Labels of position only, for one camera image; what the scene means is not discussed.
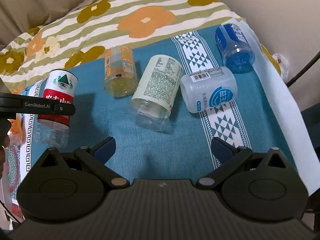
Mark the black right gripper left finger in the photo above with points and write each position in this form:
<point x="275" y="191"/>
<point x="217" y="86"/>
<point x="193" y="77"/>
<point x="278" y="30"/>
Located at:
<point x="95" y="158"/>

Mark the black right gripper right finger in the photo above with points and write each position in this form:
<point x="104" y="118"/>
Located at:
<point x="231" y="159"/>

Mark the red white label bottle cup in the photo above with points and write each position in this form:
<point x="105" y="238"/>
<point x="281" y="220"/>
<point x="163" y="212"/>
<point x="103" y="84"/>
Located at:
<point x="58" y="99"/>

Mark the white blue label bottle cup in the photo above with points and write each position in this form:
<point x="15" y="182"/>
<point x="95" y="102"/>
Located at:
<point x="208" y="88"/>

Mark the orange label bottle cup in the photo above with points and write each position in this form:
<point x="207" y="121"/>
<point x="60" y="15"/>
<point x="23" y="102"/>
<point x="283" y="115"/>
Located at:
<point x="120" y="72"/>

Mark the cream label clear bottle cup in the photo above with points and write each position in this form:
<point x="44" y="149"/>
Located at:
<point x="153" y="100"/>

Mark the blue plastic bottle cup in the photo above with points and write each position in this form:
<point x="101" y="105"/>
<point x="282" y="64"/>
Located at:
<point x="236" y="53"/>

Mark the teal patterned cloth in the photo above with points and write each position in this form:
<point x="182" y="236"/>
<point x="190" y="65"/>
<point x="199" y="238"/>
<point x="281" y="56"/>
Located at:
<point x="264" y="114"/>

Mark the white plastic bag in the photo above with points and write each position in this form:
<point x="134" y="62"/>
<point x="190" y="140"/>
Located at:
<point x="282" y="66"/>

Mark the floral striped quilt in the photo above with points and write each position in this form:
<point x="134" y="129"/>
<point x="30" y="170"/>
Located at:
<point x="84" y="34"/>

